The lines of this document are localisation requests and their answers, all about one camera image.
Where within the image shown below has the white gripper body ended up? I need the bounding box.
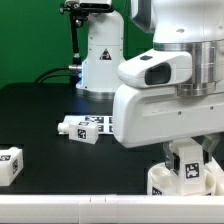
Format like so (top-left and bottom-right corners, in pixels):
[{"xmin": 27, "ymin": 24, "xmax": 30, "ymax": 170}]
[{"xmin": 113, "ymin": 83, "xmax": 224, "ymax": 148}]

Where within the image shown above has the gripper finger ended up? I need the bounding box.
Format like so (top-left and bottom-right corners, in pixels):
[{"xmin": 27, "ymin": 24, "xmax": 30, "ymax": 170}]
[
  {"xmin": 202, "ymin": 133, "xmax": 220, "ymax": 163},
  {"xmin": 163, "ymin": 141, "xmax": 180, "ymax": 174}
]

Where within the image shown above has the white round stool seat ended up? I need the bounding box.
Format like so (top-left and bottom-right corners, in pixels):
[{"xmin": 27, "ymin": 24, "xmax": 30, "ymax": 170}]
[{"xmin": 147, "ymin": 163, "xmax": 216, "ymax": 196}]

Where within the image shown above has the paper sheet with markers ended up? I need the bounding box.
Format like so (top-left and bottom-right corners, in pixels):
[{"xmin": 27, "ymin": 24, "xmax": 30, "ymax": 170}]
[{"xmin": 63, "ymin": 115, "xmax": 113, "ymax": 134}]

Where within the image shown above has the white L-shaped fence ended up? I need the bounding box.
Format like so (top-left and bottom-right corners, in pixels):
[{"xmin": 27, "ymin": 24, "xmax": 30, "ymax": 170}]
[{"xmin": 0, "ymin": 156, "xmax": 224, "ymax": 224}]

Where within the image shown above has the black cable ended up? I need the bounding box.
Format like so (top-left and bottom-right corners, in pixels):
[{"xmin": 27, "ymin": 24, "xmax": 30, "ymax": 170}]
[{"xmin": 34, "ymin": 66, "xmax": 83, "ymax": 85}]

